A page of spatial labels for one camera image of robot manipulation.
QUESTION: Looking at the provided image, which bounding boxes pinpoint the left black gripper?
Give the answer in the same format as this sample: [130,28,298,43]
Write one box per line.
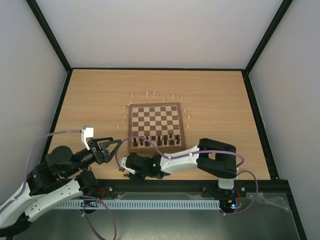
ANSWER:
[64,137,124,178]

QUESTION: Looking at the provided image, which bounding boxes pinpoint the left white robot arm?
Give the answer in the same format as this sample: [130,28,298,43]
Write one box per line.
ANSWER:
[0,137,122,237]

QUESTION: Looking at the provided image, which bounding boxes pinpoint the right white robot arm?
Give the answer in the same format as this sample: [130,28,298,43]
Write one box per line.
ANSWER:
[120,138,237,196]

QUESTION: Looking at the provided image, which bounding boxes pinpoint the wooden chess board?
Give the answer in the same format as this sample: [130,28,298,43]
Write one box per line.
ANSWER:
[127,102,186,153]

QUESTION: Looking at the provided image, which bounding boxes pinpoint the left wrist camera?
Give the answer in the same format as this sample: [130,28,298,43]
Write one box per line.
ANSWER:
[80,125,94,150]

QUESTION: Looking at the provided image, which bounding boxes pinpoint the white slotted cable duct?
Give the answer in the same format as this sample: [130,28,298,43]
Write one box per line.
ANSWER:
[55,199,220,211]

